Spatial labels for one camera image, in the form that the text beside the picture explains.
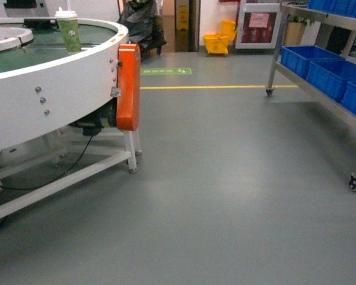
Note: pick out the blue bin top shelf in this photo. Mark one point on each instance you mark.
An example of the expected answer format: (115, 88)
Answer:
(345, 8)

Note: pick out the orange motor cover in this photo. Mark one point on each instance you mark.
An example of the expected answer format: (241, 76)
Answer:
(128, 82)

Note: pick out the green floor sticker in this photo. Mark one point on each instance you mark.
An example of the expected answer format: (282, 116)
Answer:
(166, 71)

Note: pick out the black motor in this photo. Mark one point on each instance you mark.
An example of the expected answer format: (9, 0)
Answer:
(93, 123)

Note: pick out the yellow mop bucket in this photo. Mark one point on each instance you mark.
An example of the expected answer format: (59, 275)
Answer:
(217, 43)

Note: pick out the black garbage bag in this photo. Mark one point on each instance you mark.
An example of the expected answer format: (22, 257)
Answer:
(144, 22)

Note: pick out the yellow wet floor sign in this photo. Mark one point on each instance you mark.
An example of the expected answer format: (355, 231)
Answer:
(182, 17)

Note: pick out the white display cabinet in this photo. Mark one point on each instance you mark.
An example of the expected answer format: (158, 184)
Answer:
(257, 24)

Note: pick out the white round conveyor table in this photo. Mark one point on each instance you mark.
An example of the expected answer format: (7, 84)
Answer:
(44, 88)

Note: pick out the green paper cup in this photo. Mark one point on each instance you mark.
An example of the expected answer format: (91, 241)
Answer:
(68, 25)

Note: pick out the potted plant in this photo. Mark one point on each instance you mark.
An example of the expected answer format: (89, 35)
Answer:
(295, 29)

